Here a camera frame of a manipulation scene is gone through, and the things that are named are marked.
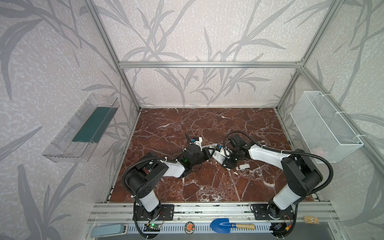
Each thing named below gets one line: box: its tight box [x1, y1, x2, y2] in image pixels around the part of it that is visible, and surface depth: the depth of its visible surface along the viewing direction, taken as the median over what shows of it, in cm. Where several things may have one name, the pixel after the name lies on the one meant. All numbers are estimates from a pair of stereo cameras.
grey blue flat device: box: [90, 224, 128, 238], surface depth 67 cm
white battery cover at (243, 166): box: [239, 163, 251, 169], surface depth 91 cm
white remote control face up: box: [212, 150, 226, 165], surface depth 87 cm
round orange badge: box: [184, 221, 196, 235], surface depth 71 cm
